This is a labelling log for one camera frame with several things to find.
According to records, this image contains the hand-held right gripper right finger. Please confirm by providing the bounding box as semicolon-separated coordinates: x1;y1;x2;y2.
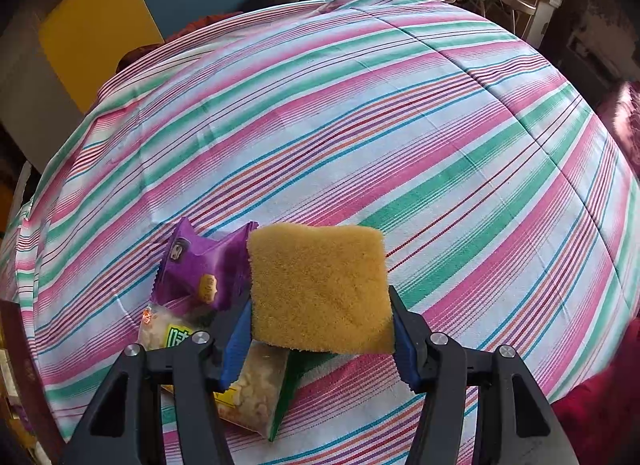
389;286;566;465

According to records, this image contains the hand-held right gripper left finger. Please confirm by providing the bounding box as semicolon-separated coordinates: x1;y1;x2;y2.
60;294;253;465

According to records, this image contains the yellow sponge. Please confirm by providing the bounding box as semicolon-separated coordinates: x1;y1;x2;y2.
246;224;397;357

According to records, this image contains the long green-label snack packet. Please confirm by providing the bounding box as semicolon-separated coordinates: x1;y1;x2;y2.
137;301;342;442

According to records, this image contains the purple snack packet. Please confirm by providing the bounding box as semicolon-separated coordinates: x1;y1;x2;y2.
151;216;259;309

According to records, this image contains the striped bed sheet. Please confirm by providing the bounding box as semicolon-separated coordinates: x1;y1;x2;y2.
0;0;640;465

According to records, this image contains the dark red cloth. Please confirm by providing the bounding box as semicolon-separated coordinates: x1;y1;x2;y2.
116;15;237;77

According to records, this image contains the yellow panel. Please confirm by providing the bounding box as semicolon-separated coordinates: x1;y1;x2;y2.
39;0;166;115

